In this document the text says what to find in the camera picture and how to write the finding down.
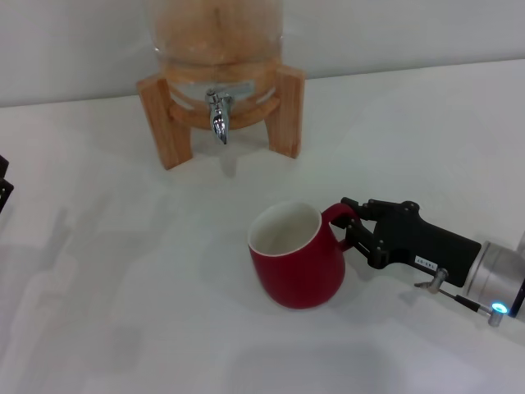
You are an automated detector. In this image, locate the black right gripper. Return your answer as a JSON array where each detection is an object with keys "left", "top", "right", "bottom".
[{"left": 332, "top": 196, "right": 483, "bottom": 288}]

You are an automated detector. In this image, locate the red ceramic cup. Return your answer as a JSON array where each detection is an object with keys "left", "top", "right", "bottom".
[{"left": 247, "top": 200, "right": 363, "bottom": 311}]

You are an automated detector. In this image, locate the chrome faucet tap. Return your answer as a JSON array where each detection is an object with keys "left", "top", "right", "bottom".
[{"left": 204, "top": 87, "right": 235, "bottom": 146}]

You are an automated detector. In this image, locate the wooden dispenser stand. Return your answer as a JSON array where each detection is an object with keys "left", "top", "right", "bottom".
[{"left": 136, "top": 64, "right": 307, "bottom": 172}]

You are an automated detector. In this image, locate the glass drink dispenser jar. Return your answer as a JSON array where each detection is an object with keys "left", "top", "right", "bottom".
[{"left": 147, "top": 0, "right": 286, "bottom": 131}]

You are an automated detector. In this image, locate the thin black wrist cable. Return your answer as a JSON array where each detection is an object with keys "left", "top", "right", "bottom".
[{"left": 413, "top": 268, "right": 509, "bottom": 328}]

